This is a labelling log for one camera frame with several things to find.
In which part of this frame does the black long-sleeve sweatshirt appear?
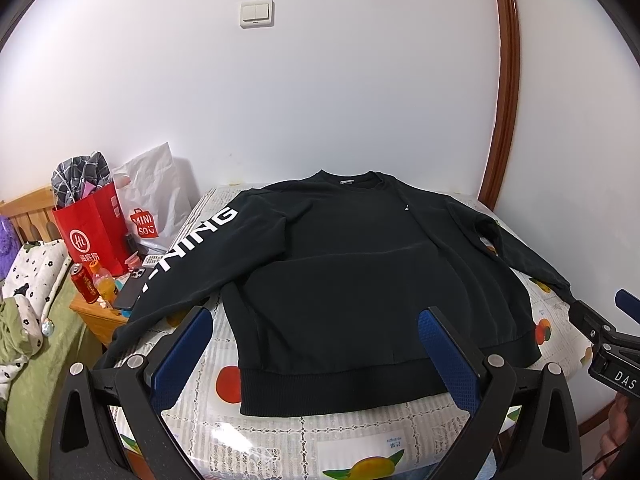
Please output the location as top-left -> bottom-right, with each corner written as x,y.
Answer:
101,172 -> 573,417

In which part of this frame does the person right hand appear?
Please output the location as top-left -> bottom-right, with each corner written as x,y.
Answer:
592,392 -> 630,479

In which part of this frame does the wooden nightstand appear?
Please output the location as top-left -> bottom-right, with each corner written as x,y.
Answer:
70,292 -> 128,347

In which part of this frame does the black smartphone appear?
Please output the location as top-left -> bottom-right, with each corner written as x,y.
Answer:
113,268 -> 152,311

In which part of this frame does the orange juice bottle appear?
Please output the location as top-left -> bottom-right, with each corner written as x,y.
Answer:
89,260 -> 117,306

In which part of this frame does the red drink can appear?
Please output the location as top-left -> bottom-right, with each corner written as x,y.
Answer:
70,263 -> 100,304

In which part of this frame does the green bed sheet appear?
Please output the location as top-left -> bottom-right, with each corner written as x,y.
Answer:
4,278 -> 102,479

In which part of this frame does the red paper shopping bag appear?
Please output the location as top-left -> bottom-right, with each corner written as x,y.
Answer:
53,183 -> 131,276

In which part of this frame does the white plastic shopping bag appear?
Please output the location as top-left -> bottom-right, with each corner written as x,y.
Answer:
111,143 -> 192,254

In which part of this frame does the white black spotted pillow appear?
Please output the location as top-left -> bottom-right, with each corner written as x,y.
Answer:
1,240 -> 70,403

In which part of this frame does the purple plush toy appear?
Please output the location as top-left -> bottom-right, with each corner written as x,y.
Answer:
0,216 -> 22,281

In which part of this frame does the wooden bed headboard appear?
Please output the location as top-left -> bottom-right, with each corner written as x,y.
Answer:
0,185 -> 62,244

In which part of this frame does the grey plaid cloth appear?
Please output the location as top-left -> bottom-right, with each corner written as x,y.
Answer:
51,151 -> 113,209

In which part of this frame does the brown wooden door frame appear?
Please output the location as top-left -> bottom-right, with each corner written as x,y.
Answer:
478,0 -> 521,209

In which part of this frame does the white wall light switch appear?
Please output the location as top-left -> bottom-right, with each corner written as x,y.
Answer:
239,0 -> 274,29

